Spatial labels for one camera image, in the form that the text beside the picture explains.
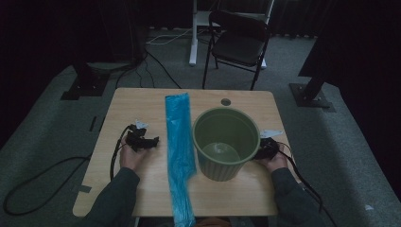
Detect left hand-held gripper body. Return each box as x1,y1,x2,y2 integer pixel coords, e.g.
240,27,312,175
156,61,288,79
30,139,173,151
125,118,149,152

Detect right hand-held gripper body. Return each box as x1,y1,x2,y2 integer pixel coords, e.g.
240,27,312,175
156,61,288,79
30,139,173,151
256,129,284,161

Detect blue plastic bag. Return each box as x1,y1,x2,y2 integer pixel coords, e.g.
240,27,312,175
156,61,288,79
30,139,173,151
165,92,199,227

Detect green ribbed bin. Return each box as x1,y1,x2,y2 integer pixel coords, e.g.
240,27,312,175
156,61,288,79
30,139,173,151
191,107,262,183

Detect person's right hand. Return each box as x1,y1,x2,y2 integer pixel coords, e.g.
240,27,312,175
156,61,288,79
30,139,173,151
255,150,289,173

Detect person's left hand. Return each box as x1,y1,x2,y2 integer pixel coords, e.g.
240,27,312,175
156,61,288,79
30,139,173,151
119,135,149,173

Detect black slanted stand with base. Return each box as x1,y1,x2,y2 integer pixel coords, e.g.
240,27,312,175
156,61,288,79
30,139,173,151
288,74,337,114

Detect black stand with square base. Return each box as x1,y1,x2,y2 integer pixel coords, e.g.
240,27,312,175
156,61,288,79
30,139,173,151
60,61,112,101

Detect black folding chair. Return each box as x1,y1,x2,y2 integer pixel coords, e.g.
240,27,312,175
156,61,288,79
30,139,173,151
201,9,272,92

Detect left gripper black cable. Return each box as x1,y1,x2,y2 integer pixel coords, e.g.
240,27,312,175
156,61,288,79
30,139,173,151
109,124,132,183

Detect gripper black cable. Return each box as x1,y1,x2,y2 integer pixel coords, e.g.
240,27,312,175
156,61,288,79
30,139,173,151
276,141,339,227
109,124,132,183

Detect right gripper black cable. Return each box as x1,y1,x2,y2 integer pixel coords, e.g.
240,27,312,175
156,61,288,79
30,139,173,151
276,141,339,227

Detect black floor cables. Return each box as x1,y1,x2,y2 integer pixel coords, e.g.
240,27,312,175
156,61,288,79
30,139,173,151
114,50,183,90

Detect white floor cable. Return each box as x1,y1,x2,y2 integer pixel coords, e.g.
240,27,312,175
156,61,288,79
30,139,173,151
146,27,194,46

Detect thick black looped cable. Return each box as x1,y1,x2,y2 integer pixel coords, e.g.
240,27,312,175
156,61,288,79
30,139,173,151
2,155,93,218

